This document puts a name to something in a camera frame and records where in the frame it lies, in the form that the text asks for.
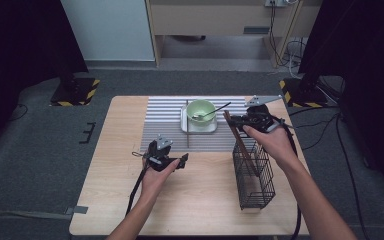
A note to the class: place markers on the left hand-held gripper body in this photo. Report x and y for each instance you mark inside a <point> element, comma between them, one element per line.
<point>161,156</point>

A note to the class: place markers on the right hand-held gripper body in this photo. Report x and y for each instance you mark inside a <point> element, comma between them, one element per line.
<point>260,118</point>

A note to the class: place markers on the brown wooden chopstick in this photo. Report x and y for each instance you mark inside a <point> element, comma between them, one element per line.
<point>227,115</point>
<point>246,156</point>
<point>187,140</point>

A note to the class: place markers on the person's left hand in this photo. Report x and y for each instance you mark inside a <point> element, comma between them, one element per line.
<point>155,183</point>

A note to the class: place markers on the person's right hand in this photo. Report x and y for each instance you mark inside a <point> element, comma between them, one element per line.
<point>276,145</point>

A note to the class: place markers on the white square plate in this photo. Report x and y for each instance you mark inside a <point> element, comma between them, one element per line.
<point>193,128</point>

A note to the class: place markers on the light green bowl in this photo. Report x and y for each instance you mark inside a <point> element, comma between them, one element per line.
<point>200,106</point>

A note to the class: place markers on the grey striped placemat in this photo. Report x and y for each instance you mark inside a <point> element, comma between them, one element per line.
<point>166,113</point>

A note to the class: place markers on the black stand with striped base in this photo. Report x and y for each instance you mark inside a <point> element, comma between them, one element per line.
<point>305,93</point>
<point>75,93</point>

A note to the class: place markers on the grey tape strip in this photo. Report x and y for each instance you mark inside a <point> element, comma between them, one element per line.
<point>78,210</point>

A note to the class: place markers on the light wooden desk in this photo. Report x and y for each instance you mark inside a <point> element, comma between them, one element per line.
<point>213,18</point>

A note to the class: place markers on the white power strip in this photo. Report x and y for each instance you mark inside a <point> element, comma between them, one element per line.
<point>276,3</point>

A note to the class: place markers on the dark curtain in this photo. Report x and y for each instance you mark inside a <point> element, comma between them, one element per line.
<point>373,66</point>
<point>16,50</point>

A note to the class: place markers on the white panel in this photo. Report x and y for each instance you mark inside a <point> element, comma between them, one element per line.
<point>110,30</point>

